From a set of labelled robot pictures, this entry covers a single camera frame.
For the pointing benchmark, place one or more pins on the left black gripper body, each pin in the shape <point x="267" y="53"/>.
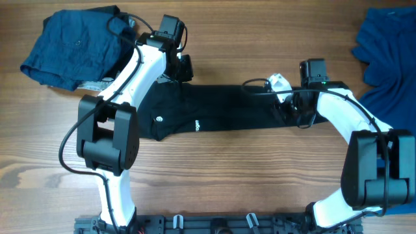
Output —
<point x="182" y="71"/>

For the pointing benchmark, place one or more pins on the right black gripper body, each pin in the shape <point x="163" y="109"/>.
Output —
<point x="293" y="105"/>

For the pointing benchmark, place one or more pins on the black t-shirt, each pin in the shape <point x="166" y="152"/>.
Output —
<point x="171" y="108"/>

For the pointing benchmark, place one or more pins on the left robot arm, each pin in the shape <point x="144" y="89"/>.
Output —
<point x="107" y="126"/>

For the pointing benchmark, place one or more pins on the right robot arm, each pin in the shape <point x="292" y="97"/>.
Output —
<point x="379" y="168"/>

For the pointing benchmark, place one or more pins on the folded dark blue shirt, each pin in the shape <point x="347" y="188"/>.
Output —
<point x="41" y="64"/>

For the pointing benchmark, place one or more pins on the blue t-shirt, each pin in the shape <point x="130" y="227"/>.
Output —
<point x="386" y="42"/>

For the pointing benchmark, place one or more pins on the right white rail clip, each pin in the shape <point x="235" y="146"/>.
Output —
<point x="252" y="220"/>

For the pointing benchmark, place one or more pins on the white rail clip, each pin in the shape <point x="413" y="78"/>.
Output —
<point x="178" y="222"/>
<point x="252" y="220"/>

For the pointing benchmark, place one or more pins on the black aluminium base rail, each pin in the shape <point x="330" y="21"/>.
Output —
<point x="281" y="223"/>

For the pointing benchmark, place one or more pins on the left white rail clip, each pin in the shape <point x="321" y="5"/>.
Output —
<point x="178" y="222"/>

